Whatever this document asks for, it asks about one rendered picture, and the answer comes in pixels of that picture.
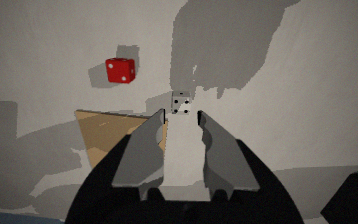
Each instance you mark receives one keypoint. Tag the red die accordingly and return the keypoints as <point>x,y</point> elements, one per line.
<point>120,70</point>

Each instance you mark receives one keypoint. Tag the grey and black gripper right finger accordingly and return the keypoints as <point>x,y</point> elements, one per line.
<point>230,165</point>

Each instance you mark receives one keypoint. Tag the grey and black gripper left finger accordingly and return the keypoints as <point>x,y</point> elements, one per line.
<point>133,166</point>

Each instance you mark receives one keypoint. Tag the tan flat mat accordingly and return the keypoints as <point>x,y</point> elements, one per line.
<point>102,131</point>

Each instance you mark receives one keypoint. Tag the white die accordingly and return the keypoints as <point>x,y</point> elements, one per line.
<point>181,102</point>

